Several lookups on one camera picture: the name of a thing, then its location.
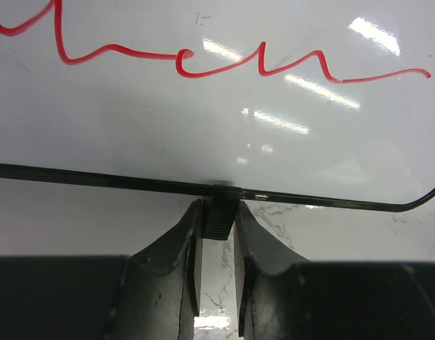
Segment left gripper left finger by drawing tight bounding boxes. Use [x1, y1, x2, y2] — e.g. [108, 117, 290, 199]
[102, 200, 203, 339]

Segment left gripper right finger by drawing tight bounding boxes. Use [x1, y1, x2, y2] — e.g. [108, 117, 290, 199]
[234, 201, 307, 339]

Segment black clip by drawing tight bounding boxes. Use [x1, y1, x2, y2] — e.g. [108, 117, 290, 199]
[202, 185, 242, 241]

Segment black framed whiteboard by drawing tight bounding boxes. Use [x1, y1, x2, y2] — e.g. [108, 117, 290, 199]
[0, 1, 435, 212]

